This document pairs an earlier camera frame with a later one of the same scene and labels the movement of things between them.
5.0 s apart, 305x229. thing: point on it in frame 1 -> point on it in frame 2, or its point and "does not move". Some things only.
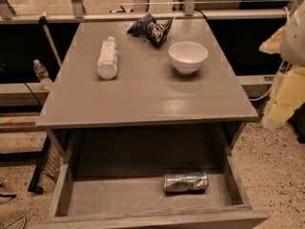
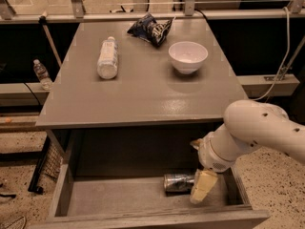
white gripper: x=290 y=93 -> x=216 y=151
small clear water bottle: x=42 y=74 does not move
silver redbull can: x=186 y=181 does not move
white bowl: x=188 y=56 does not move
